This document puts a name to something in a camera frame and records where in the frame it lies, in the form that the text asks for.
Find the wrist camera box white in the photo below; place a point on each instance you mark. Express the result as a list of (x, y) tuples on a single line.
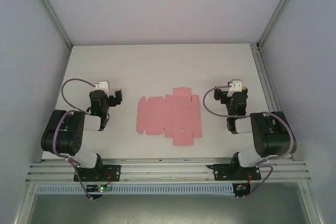
[(235, 86), (102, 85)]

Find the pink paper box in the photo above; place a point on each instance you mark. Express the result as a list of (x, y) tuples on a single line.
[(181, 119)]

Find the aluminium mounting rail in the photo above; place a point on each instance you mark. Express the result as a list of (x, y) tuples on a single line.
[(170, 174)]

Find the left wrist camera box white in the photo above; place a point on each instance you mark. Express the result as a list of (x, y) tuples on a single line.
[(102, 85)]

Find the circuit board with green light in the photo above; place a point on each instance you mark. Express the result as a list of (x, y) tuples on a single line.
[(101, 189)]

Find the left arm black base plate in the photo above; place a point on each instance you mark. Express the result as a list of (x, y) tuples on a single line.
[(113, 172)]

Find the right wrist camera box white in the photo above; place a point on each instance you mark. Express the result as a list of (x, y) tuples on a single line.
[(235, 86)]

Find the aluminium frame post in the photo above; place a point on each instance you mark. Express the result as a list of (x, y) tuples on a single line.
[(281, 9), (50, 9)]

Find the aluminium side rail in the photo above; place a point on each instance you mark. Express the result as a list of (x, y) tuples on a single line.
[(262, 77)]

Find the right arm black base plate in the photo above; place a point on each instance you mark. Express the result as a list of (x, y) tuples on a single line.
[(221, 172)]

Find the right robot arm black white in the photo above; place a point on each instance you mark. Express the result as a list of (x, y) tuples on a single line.
[(273, 137)]

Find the small circuit board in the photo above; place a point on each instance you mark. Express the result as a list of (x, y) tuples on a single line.
[(241, 188)]

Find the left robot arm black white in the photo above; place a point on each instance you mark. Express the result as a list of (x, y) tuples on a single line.
[(63, 134)]

